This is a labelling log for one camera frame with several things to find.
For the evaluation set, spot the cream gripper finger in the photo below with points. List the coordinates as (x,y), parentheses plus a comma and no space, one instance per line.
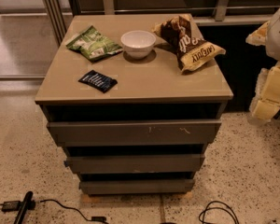
(266,103)
(258,37)

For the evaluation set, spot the grey drawer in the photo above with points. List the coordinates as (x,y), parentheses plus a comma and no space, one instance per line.
(136,186)
(134,133)
(136,164)

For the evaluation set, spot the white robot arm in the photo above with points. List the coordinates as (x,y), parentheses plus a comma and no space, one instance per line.
(272,43)

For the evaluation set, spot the grey top drawer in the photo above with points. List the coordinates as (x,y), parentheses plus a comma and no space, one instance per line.
(134,133)

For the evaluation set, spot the grey bottom drawer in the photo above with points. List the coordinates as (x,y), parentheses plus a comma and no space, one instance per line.
(136,186)

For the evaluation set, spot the grey drawer cabinet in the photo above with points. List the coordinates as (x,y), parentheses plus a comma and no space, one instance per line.
(149,89)

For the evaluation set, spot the metal railing shelf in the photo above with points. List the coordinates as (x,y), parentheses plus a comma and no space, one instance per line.
(207,12)

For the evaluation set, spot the brown yellow chip bag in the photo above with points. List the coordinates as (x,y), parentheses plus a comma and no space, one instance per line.
(192,52)

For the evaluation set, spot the white bowl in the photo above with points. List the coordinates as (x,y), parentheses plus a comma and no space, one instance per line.
(138,44)

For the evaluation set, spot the green chip bag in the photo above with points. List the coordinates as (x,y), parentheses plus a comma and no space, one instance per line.
(93,45)

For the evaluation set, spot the black snack packet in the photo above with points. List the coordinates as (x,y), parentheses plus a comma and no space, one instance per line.
(98,81)

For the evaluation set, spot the black stick device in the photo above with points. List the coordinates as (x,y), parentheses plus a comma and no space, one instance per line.
(27,204)

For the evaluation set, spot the black power adapter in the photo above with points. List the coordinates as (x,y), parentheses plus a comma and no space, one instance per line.
(10,206)

